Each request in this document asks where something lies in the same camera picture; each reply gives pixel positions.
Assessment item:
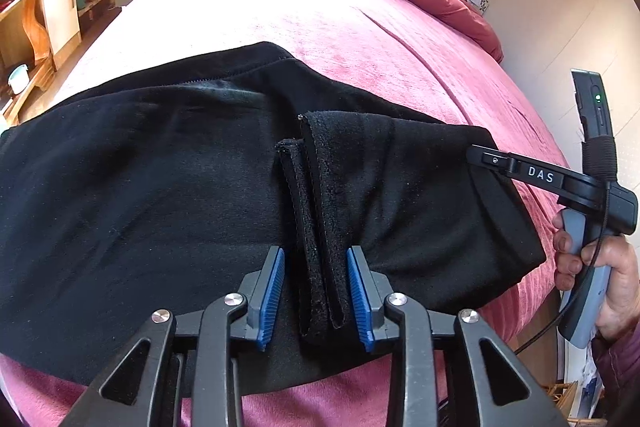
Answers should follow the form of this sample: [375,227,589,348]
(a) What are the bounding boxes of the person's right hand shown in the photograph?
[551,211,640,344]

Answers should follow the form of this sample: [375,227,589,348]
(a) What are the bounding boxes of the wicker basket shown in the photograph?
[544,382,577,419]

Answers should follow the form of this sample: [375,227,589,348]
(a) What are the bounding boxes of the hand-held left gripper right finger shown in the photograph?
[346,246,568,427]

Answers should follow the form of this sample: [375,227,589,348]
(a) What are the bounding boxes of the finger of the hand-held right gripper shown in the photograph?
[466,145,568,198]

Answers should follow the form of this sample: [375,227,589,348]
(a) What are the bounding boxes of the bed with pink sheet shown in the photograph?
[0,0,568,427]

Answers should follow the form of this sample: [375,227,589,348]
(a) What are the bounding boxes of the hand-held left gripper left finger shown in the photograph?
[60,246,286,427]

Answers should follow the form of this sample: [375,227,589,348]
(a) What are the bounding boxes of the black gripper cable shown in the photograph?
[512,179,612,355]

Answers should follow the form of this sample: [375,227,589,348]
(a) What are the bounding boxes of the black pants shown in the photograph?
[0,41,547,385]

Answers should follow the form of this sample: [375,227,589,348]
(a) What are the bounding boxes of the wooden side table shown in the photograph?
[0,0,57,128]

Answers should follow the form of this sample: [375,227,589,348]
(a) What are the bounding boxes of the person's right forearm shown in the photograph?
[591,321,640,415]

